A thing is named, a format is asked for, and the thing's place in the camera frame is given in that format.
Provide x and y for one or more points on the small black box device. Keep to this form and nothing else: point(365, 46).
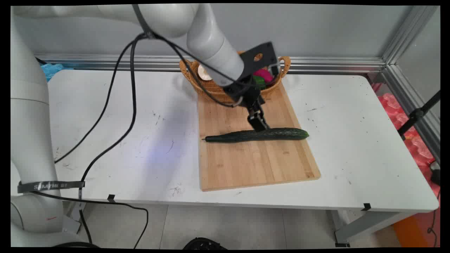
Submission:
point(436, 175)

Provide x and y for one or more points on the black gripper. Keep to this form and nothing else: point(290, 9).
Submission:
point(246, 92)

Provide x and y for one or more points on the slanted aluminium side rail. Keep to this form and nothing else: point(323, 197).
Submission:
point(415, 102)

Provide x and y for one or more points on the orange floor strip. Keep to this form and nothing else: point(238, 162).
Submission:
point(407, 232)

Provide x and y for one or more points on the aluminium frame corner post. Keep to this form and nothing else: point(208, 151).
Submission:
point(407, 31)

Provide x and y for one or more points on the green toy bell pepper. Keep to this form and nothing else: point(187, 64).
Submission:
point(261, 82)

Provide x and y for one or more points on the grey table leg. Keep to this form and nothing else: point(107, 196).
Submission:
point(369, 223)

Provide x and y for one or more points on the black wrist camera mount plate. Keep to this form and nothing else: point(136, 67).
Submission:
point(262, 52)

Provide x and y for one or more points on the white round mushroom slice toy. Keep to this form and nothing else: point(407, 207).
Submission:
point(203, 73)

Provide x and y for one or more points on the horizontal aluminium frame rail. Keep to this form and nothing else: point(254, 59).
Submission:
point(334, 63)

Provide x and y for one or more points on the black round base object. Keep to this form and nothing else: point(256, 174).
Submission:
point(204, 244)

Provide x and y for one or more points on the black tripod stand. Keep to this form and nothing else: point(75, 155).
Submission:
point(416, 114)

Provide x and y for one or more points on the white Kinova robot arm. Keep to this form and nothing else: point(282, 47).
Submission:
point(31, 123)

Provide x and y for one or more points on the blue plastic bag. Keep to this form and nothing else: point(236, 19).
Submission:
point(52, 69)

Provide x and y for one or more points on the bamboo cutting board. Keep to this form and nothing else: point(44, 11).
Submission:
point(246, 161)

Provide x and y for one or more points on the pink foam packaging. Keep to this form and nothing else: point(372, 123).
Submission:
point(418, 147)

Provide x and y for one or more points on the magenta toy vegetable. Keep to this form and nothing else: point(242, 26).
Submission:
point(263, 74)

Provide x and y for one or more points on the black tape tab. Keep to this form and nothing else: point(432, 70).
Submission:
point(366, 207)
point(111, 198)

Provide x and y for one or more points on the woven wicker basket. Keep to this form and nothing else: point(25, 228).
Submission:
point(211, 89)

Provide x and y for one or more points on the long dark green cucumber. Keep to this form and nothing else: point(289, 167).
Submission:
point(281, 134)

